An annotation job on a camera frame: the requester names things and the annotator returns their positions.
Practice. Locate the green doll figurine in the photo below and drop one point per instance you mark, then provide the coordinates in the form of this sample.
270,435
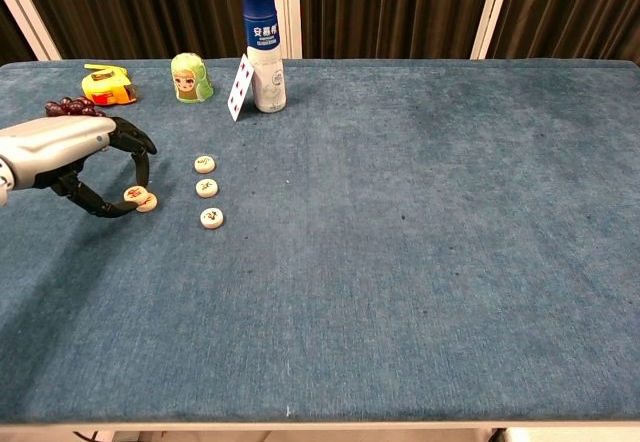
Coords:
191,79

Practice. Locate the white frame post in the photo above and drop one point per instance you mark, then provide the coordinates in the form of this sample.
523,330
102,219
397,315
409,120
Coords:
293,12
492,12
27,17

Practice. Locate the yellow orange tape measure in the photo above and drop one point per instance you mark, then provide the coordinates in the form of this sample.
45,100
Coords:
105,87

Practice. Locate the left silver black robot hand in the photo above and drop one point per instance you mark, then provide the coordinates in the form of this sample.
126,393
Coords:
55,147

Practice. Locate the red diamonds playing card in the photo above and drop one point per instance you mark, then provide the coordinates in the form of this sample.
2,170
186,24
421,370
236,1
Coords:
241,89

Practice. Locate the dark purple grape bunch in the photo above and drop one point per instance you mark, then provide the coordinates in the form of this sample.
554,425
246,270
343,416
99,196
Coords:
75,107

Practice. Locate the blue capped white bottle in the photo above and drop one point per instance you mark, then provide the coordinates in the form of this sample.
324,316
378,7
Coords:
265,52

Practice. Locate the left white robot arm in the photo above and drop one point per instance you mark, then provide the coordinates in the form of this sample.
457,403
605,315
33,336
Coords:
3,187

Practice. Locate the round cream chess piece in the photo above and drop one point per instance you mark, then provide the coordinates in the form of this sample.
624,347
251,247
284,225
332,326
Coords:
212,218
149,205
134,193
205,164
206,188

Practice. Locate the blue felt table cover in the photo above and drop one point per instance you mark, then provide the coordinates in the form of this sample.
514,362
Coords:
375,237

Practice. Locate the black pleated curtain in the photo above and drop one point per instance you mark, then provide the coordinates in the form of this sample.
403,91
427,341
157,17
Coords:
390,7
575,7
12,47
150,7

